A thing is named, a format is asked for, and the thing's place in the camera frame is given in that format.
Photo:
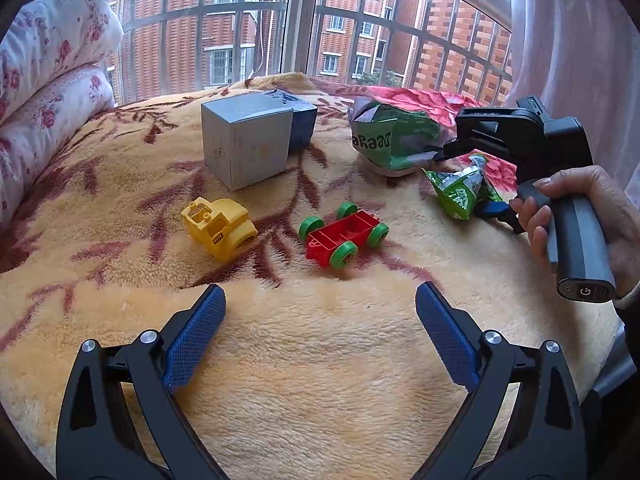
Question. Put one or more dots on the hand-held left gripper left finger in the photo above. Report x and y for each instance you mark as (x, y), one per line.
(192, 345)

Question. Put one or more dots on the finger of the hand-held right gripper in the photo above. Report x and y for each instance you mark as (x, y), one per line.
(495, 208)
(452, 150)

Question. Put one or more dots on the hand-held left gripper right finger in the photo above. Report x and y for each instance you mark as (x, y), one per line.
(447, 342)

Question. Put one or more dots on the small green snack packet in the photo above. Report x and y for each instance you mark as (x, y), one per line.
(462, 190)

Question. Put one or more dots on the large green snack bag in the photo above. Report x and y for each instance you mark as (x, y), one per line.
(400, 135)

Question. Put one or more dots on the person's right hand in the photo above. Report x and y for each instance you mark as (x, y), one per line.
(615, 220)

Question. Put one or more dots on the white sheer curtain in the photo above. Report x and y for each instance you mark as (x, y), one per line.
(565, 40)

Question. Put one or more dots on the yellow toy truck cab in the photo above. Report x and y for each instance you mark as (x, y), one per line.
(220, 227)

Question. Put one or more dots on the beige leaf-pattern blanket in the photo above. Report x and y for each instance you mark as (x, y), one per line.
(320, 350)

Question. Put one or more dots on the red toy wagon green wheels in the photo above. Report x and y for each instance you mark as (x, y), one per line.
(340, 232)

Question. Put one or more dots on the small blue white carton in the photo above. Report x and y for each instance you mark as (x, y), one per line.
(302, 127)

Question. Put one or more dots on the grey cardboard box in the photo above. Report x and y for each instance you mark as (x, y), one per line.
(245, 145)

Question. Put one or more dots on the window security grille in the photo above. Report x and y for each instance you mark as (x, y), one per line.
(300, 10)

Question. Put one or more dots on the white floral quilt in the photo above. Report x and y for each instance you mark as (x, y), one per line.
(45, 85)

